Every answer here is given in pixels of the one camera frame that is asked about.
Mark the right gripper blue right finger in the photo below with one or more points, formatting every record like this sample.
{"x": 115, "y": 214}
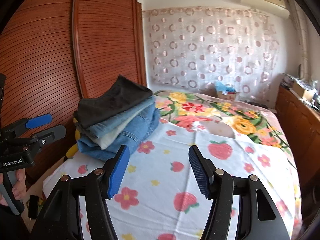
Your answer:
{"x": 202, "y": 171}

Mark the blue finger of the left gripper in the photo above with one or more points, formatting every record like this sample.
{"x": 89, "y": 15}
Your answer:
{"x": 52, "y": 134}
{"x": 38, "y": 121}

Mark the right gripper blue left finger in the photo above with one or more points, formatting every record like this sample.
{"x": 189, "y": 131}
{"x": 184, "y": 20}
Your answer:
{"x": 116, "y": 176}

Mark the black shorts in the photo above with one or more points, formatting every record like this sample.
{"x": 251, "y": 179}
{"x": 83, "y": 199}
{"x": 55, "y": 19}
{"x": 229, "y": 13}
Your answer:
{"x": 123, "y": 95}

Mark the person's left hand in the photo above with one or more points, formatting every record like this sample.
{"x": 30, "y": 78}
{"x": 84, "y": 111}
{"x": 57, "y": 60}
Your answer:
{"x": 19, "y": 189}

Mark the yellow object beside jeans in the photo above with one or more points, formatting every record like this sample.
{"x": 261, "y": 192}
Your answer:
{"x": 73, "y": 149}

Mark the white cloth between jeans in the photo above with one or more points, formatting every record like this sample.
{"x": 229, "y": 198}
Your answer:
{"x": 112, "y": 136}

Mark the white strawberry flower sheet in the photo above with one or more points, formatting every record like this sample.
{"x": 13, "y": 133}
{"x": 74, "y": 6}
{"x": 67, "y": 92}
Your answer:
{"x": 159, "y": 197}

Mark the bottom blue denim jeans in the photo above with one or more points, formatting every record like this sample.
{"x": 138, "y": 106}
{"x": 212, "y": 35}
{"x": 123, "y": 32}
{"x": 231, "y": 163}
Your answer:
{"x": 136, "y": 132}

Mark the top light blue jeans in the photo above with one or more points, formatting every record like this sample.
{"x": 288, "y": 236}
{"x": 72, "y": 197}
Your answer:
{"x": 130, "y": 113}

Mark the pink floral blanket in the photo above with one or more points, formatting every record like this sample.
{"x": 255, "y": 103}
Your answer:
{"x": 259, "y": 124}

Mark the brown slatted wardrobe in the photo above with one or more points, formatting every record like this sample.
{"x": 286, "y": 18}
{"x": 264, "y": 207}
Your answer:
{"x": 56, "y": 52}

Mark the cardboard box with blue bag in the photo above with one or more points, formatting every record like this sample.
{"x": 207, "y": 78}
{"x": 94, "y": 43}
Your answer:
{"x": 226, "y": 92}

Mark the long wooden sideboard cabinet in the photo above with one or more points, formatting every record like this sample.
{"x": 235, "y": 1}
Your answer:
{"x": 301, "y": 127}

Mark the circle pattern sheer curtain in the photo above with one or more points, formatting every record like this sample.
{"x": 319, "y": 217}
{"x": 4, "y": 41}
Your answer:
{"x": 200, "y": 48}

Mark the cardboard box on sideboard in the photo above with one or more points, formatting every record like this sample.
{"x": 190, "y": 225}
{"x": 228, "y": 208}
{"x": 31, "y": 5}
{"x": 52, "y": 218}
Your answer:
{"x": 303, "y": 91}

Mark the patterned window drape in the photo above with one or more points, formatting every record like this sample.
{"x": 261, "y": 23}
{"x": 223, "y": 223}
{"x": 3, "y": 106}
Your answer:
{"x": 300, "y": 22}

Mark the white wall air conditioner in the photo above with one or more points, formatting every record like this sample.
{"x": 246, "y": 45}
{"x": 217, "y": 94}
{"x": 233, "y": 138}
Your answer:
{"x": 275, "y": 7}

